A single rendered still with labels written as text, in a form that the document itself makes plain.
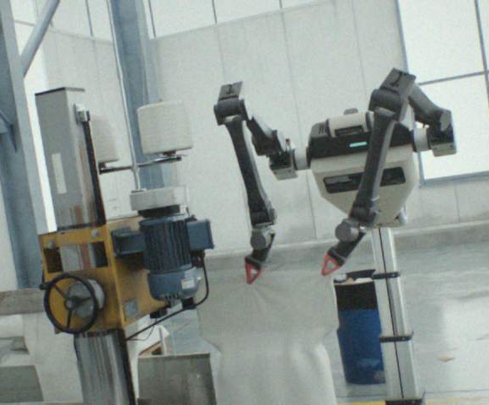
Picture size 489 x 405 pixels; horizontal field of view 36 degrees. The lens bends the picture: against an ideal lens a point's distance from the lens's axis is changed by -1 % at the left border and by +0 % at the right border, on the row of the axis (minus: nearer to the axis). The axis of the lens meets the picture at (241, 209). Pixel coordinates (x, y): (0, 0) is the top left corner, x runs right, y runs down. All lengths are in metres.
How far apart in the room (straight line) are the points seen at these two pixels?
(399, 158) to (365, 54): 7.87
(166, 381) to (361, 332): 1.85
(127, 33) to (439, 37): 4.51
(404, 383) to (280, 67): 8.14
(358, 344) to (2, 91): 5.29
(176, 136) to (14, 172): 6.27
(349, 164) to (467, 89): 7.67
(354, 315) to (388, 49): 6.36
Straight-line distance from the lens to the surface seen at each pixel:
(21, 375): 3.49
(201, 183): 11.22
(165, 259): 2.22
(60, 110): 2.28
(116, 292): 2.24
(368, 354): 4.73
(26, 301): 2.97
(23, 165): 8.47
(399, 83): 2.27
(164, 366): 3.11
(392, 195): 2.84
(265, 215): 2.48
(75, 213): 2.27
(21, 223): 8.55
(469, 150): 10.37
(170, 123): 2.34
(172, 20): 11.50
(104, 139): 2.48
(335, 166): 2.78
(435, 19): 10.50
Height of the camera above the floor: 1.44
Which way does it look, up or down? 3 degrees down
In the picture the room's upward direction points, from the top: 9 degrees counter-clockwise
